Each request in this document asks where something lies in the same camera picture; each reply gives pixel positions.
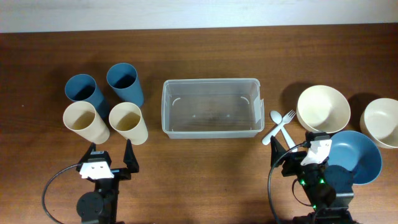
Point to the right blue cup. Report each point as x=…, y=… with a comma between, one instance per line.
x=123, y=79

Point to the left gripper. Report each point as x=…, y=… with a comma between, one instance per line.
x=125, y=173

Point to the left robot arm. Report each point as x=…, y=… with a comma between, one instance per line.
x=101, y=204

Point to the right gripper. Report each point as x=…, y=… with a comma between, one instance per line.
x=294, y=159

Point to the white plastic spoon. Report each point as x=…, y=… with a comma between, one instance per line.
x=277, y=118

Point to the left blue cup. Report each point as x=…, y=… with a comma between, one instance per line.
x=83, y=87

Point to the white plastic fork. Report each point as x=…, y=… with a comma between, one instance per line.
x=267, y=139

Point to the clear plastic container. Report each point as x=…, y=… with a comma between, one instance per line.
x=211, y=108

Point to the right cream cup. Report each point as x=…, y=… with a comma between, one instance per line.
x=127, y=119

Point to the blue bowl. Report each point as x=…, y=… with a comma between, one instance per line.
x=356, y=153

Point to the left cream cup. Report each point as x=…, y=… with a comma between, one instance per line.
x=82, y=118

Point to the cream cup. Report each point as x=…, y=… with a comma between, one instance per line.
x=127, y=119
x=82, y=118

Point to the cream bowl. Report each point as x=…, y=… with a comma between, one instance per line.
x=321, y=108
x=379, y=122

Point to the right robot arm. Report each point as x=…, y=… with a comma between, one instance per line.
x=329, y=188

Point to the blue cup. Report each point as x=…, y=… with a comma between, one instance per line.
x=123, y=79
x=83, y=87

